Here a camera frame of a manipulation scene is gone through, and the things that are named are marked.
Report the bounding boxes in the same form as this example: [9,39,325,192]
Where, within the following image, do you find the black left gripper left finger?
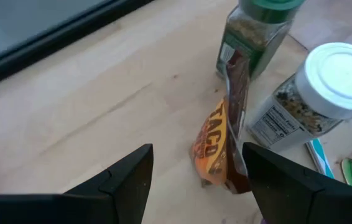
[0,143,154,224]

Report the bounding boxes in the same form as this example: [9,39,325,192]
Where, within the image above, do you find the teal plastic spoon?
[305,138,335,180]

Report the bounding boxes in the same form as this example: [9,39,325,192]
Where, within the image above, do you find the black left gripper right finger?
[242,142,352,224]

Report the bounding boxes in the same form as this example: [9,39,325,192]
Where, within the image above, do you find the green lid spice jar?
[215,0,307,81]

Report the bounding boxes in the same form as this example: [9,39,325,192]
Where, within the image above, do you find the white lid spice jar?
[246,42,352,153]

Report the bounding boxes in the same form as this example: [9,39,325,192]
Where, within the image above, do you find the green iridescent spoon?
[340,157,352,190]

